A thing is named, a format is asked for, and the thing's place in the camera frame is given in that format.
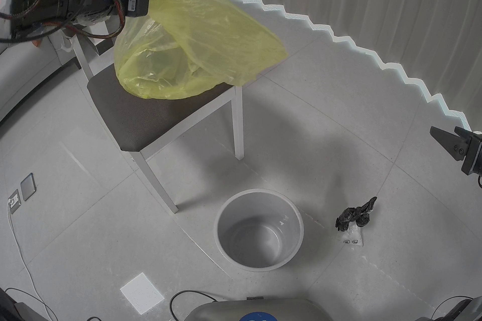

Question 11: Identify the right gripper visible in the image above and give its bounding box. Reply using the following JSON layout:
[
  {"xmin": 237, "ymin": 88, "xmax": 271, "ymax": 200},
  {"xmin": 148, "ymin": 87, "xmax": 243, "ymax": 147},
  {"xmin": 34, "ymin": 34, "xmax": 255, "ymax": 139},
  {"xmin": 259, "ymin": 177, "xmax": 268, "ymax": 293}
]
[{"xmin": 430, "ymin": 126, "xmax": 482, "ymax": 176}]

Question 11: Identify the yellow plastic bag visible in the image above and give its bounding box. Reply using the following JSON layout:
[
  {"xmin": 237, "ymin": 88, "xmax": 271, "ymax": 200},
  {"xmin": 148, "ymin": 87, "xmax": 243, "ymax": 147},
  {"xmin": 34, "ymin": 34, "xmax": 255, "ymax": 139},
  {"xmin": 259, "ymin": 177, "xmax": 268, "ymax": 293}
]
[{"xmin": 114, "ymin": 0, "xmax": 288, "ymax": 100}]

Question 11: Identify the black plastic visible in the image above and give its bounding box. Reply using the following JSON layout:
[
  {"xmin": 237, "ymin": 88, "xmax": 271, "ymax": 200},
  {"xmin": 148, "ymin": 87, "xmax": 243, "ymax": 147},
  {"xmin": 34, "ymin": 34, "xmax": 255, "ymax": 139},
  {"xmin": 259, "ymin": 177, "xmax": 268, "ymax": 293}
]
[{"xmin": 335, "ymin": 196, "xmax": 378, "ymax": 231}]

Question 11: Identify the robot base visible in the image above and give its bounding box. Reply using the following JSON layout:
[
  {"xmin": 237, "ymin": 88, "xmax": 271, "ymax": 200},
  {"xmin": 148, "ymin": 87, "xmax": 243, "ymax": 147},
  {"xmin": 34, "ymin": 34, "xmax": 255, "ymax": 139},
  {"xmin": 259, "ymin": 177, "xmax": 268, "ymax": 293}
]
[{"xmin": 187, "ymin": 298, "xmax": 334, "ymax": 321}]

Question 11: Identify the white trash bin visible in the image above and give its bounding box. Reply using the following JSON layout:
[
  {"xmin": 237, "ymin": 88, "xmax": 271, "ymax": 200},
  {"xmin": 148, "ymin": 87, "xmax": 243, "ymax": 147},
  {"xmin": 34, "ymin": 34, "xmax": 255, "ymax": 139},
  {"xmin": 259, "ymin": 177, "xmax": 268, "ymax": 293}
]
[{"xmin": 214, "ymin": 189, "xmax": 304, "ymax": 272}]

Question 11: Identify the grey chair with white legs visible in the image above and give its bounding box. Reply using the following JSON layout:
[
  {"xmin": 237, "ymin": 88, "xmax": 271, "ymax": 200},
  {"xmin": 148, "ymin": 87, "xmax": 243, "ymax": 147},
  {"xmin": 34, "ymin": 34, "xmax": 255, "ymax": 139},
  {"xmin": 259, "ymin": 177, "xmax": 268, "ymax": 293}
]
[{"xmin": 70, "ymin": 0, "xmax": 245, "ymax": 215}]

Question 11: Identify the pale grey sofa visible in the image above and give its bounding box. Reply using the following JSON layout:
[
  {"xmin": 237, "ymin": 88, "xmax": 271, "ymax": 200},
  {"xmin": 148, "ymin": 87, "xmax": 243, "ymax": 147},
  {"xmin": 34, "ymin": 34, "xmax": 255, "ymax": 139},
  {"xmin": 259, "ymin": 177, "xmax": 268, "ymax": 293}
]
[{"xmin": 0, "ymin": 26, "xmax": 81, "ymax": 124}]

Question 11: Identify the black cable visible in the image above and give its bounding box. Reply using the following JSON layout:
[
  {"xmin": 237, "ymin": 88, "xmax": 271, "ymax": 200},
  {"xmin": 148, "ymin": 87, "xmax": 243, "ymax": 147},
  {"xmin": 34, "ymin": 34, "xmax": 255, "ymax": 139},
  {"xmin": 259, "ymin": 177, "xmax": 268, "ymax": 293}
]
[
  {"xmin": 429, "ymin": 295, "xmax": 473, "ymax": 321},
  {"xmin": 169, "ymin": 290, "xmax": 219, "ymax": 321},
  {"xmin": 5, "ymin": 287, "xmax": 59, "ymax": 321}
]

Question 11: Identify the white cable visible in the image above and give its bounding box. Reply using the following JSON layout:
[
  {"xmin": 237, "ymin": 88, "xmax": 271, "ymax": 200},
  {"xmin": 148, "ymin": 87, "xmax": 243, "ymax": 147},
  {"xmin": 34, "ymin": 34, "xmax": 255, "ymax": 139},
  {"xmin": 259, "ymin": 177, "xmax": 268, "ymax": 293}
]
[{"xmin": 8, "ymin": 199, "xmax": 49, "ymax": 321}]

